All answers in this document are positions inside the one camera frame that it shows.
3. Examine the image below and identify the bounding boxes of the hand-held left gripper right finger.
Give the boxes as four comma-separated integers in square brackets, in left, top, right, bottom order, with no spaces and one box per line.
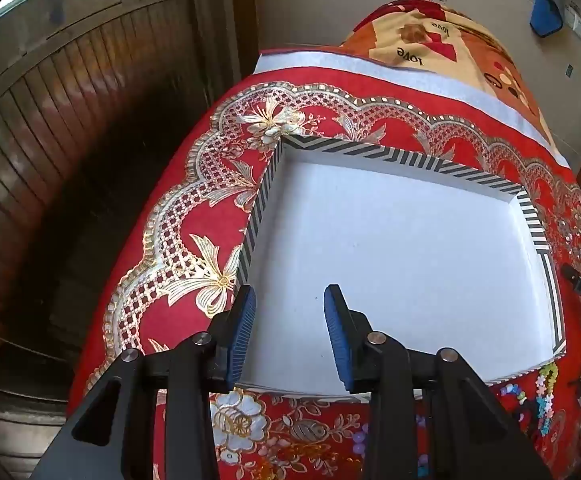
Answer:
[323,284,553,480]

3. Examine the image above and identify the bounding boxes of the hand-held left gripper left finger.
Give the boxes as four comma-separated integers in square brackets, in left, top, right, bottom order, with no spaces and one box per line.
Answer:
[30,284,258,480]

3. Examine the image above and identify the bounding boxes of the colourful flower bead bracelet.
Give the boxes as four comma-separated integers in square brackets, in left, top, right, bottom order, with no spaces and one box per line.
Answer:
[535,362,560,436]

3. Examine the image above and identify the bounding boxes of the purple bead bracelet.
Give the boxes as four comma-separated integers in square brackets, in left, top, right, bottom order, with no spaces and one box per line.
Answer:
[351,422,371,458]

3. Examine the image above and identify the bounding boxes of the striped cardboard box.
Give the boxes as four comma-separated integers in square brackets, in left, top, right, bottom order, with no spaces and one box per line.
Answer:
[235,132,568,398]

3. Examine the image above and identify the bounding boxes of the round woven basket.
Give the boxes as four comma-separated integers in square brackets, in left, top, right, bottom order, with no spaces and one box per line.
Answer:
[0,385,71,476]

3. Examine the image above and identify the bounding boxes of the white cloth band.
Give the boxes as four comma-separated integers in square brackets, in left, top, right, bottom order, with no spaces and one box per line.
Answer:
[254,49,571,168]

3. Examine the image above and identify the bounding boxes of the brown wooden door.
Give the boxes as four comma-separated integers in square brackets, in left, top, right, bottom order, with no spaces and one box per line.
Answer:
[0,0,251,411]

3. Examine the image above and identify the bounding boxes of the orange printed blanket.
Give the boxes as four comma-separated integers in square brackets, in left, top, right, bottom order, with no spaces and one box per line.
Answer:
[337,0,558,146]

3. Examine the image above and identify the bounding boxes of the multicolour pony bead bracelet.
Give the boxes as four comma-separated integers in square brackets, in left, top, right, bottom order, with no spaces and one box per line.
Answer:
[500,382,528,406]

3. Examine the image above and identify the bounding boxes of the white wall switch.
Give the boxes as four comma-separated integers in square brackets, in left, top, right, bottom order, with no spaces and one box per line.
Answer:
[565,2,581,41]

